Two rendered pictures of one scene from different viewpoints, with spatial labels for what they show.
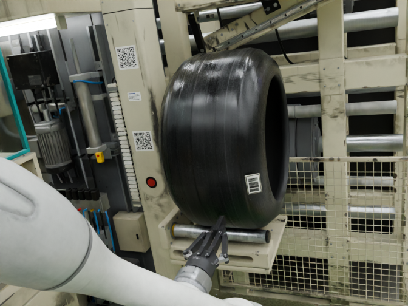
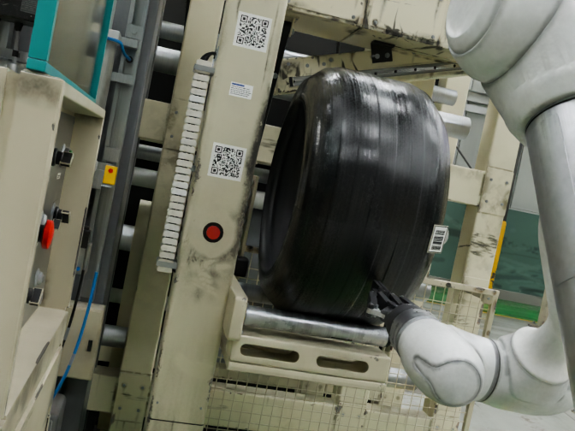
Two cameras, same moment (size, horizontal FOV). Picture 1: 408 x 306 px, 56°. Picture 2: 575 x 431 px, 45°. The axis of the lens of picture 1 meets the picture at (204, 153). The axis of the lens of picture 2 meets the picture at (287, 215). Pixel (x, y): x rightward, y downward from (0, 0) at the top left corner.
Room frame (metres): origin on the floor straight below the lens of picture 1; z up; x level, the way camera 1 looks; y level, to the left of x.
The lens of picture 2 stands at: (-0.03, 0.94, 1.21)
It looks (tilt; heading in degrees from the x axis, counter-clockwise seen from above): 3 degrees down; 326
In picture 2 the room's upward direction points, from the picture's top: 11 degrees clockwise
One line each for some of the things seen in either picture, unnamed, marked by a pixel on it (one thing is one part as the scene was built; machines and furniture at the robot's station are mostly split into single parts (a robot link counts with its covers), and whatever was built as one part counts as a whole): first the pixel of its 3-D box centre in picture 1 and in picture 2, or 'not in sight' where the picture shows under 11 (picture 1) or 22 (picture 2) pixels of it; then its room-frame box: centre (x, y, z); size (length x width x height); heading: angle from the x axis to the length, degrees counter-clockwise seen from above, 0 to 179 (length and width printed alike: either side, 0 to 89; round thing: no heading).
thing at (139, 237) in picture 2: not in sight; (127, 320); (2.22, -0.01, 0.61); 0.33 x 0.06 x 0.86; 157
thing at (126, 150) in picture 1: (129, 146); (186, 167); (1.39, 0.27, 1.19); 0.05 x 0.04 x 0.48; 157
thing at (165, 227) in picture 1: (186, 211); (229, 299); (1.37, 0.10, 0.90); 0.40 x 0.03 x 0.10; 157
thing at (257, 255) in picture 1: (220, 249); (307, 353); (1.17, -0.01, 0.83); 0.36 x 0.09 x 0.06; 67
